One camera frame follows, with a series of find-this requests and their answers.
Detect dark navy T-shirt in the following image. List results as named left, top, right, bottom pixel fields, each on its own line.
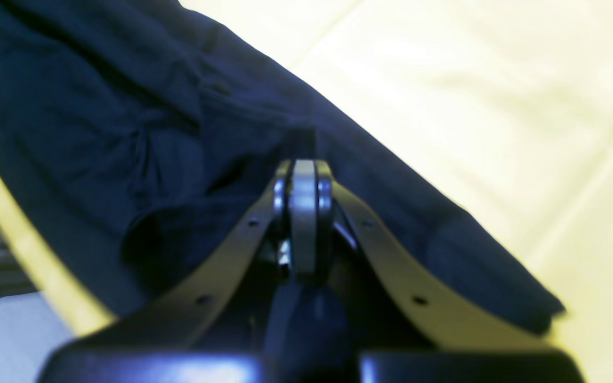
left=0, top=1, right=564, bottom=334

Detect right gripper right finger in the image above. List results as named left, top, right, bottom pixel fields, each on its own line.
left=314, top=160, right=583, bottom=382

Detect yellow table cloth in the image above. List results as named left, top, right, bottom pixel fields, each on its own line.
left=0, top=1, right=613, bottom=382

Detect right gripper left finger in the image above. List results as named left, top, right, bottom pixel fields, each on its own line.
left=39, top=160, right=292, bottom=382

